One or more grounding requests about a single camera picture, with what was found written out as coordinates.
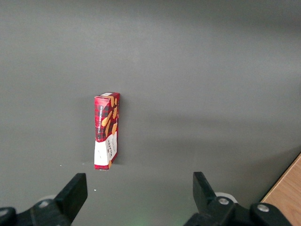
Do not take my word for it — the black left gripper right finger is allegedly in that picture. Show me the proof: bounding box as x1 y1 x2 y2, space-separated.
183 171 293 226

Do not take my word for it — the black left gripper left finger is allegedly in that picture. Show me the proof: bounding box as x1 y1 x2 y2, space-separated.
0 173 88 226

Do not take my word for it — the wooden two-drawer cabinet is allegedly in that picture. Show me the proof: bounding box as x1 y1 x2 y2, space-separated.
260 152 301 226

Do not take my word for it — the red shortbread cookie box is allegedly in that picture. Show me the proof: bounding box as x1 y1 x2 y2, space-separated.
93 91 121 171

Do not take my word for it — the dark grey table mat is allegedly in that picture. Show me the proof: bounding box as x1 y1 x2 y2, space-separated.
0 0 301 226

